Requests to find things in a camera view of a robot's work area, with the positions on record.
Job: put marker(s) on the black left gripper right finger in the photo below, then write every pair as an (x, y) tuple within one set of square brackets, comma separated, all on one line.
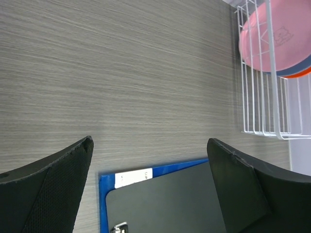
[(256, 196)]

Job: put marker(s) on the pink plate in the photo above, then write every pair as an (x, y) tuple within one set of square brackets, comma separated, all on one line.
[(291, 22)]

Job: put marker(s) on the black clipboard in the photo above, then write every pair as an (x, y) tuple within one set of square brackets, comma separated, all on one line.
[(184, 201)]

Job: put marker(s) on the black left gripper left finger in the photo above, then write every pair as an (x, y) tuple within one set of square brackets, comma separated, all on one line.
[(44, 196)]

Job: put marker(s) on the blue plate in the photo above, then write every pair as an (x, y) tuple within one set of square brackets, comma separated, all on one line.
[(302, 66)]

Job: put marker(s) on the white wire dish rack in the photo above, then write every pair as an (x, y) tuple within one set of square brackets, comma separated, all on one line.
[(272, 106)]

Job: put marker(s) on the blue folder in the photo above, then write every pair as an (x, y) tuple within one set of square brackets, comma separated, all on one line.
[(109, 182)]

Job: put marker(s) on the orange plate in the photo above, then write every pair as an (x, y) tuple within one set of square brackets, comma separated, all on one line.
[(300, 74)]

